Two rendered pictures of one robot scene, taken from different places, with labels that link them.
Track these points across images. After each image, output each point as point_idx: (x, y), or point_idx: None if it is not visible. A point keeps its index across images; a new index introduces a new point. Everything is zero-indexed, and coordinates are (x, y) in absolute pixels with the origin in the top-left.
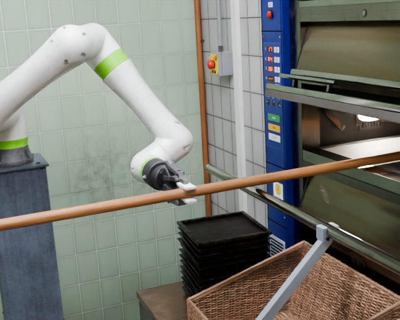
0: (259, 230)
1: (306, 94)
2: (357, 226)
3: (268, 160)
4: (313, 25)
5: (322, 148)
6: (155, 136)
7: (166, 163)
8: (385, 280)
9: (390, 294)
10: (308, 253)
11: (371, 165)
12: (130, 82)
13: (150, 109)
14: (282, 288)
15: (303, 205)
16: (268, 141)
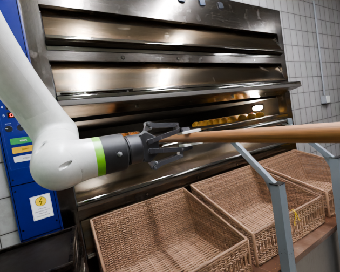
0: (60, 235)
1: (121, 94)
2: (140, 175)
3: (17, 183)
4: (59, 66)
5: None
6: (47, 123)
7: (150, 123)
8: (163, 191)
9: (176, 190)
10: (237, 143)
11: None
12: (9, 28)
13: (41, 81)
14: (253, 160)
15: (80, 195)
16: (13, 165)
